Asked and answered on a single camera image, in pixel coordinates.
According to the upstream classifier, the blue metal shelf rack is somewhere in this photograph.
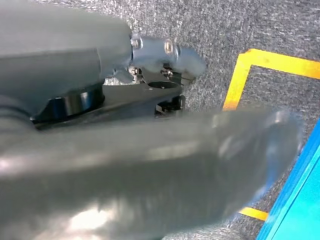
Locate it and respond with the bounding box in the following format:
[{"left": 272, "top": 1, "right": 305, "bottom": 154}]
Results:
[{"left": 256, "top": 119, "right": 320, "bottom": 240}]

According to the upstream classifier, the yellow floor tape square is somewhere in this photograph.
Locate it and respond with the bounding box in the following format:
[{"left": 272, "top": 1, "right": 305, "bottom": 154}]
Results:
[{"left": 222, "top": 48, "right": 320, "bottom": 222}]

